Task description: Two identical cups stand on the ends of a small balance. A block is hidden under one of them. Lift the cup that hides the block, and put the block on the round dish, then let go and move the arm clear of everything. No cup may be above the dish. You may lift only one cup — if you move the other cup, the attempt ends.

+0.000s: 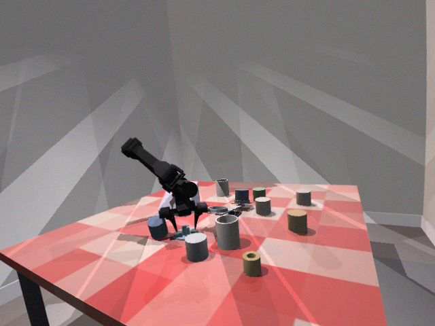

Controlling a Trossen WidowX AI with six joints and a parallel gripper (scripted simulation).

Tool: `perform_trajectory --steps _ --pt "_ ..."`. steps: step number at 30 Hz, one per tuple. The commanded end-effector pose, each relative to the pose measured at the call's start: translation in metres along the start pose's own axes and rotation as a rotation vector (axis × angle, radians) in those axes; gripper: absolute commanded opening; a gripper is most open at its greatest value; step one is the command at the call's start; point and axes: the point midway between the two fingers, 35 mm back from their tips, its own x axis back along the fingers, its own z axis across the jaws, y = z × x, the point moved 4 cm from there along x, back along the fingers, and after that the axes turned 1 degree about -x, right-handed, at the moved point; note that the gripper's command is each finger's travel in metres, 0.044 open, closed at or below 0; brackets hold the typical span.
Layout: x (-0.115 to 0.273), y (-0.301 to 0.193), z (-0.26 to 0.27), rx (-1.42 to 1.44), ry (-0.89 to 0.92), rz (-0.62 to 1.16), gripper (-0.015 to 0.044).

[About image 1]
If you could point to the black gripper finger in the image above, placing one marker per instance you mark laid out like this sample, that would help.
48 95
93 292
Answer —
172 220
196 216

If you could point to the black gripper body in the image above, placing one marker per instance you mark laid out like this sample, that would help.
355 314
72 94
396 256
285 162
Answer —
166 212

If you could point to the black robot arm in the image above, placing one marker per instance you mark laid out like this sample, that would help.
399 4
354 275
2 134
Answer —
167 175

